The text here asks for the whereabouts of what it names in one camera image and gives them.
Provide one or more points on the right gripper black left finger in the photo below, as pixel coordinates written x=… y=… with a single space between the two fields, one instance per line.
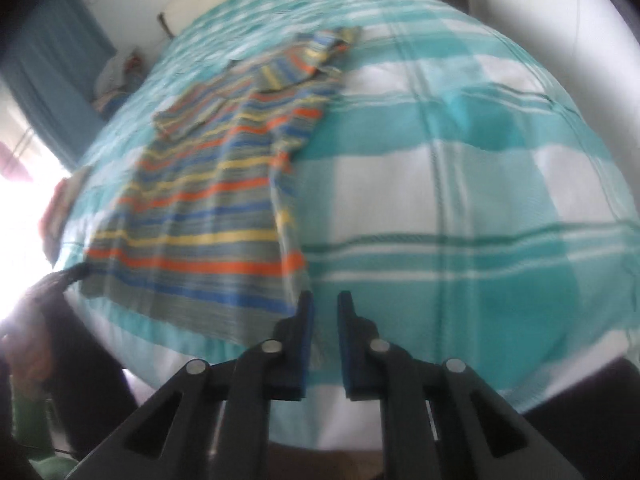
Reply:
x=211 y=421

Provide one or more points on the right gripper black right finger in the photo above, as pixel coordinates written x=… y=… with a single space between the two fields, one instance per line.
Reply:
x=439 y=421

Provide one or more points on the multicolour striped knit sweater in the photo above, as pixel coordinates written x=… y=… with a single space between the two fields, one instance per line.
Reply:
x=203 y=235

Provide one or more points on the green sleeve forearm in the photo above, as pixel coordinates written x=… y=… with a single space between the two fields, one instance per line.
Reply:
x=30 y=427

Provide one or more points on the pile of clothes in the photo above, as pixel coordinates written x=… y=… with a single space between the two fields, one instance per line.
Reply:
x=123 y=74

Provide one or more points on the person's left hand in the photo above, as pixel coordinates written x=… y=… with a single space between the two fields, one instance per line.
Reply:
x=30 y=362

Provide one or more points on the teal white plaid bedspread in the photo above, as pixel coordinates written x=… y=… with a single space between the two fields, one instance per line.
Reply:
x=452 y=187

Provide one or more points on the blue curtain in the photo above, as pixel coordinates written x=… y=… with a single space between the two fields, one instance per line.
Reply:
x=50 y=66

